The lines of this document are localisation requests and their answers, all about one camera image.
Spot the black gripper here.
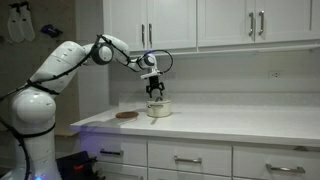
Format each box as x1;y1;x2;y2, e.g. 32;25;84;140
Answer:
145;75;166;99

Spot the white upper kitchen cabinet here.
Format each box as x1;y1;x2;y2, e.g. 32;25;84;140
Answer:
102;0;320;56

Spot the white kitchen cabinet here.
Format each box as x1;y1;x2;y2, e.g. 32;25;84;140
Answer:
78;131;320;180
102;0;320;56

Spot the white lower kitchen cabinet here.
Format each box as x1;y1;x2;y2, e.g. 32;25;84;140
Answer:
78;131;320;180

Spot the black tool bag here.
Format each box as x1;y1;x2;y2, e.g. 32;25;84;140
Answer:
55;150;101;180

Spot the blue hanging tool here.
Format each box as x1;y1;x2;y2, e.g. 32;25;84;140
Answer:
40;23;64;38

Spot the white hanging mitt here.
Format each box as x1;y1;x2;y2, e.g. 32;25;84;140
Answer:
19;1;36;43
7;2;26;44

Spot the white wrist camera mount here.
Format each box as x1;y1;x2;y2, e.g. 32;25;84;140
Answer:
140;68;164;80

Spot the cream saucepan with long handle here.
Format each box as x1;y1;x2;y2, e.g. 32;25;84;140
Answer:
146;100;173;126

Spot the silver cabinet door handle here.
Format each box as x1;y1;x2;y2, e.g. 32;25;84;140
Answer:
248;11;255;38
258;9;265;37
148;22;153;48
141;23;146;49

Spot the silver drawer handle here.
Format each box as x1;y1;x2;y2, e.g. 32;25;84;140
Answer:
265;163;307;175
173;155;203;165
99;148;125;157

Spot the white wall outlet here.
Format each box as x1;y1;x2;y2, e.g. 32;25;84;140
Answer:
269;70;282;79

